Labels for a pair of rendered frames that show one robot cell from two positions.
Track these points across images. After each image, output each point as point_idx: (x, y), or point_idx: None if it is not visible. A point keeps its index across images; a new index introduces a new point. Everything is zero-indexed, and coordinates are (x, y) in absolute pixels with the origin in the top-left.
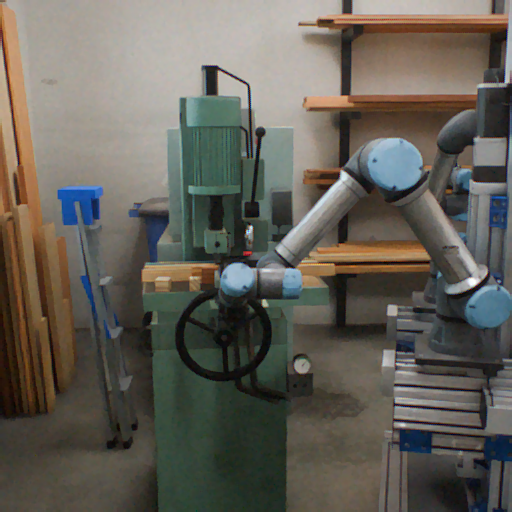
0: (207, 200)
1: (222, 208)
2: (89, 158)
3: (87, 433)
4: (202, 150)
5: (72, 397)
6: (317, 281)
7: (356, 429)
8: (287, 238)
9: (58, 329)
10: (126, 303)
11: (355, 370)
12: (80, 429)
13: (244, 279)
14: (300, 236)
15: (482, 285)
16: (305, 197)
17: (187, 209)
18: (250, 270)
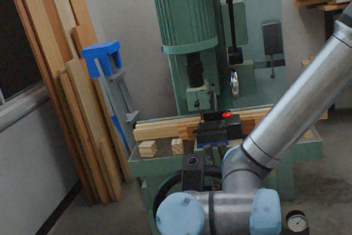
0: (184, 57)
1: (200, 63)
2: (134, 10)
3: (140, 221)
4: (167, 6)
5: (134, 186)
6: (308, 132)
7: (351, 217)
8: (258, 131)
9: (119, 141)
10: (173, 107)
11: (346, 153)
12: (136, 217)
13: (187, 224)
14: (276, 129)
15: None
16: (297, 16)
17: (173, 62)
18: (196, 208)
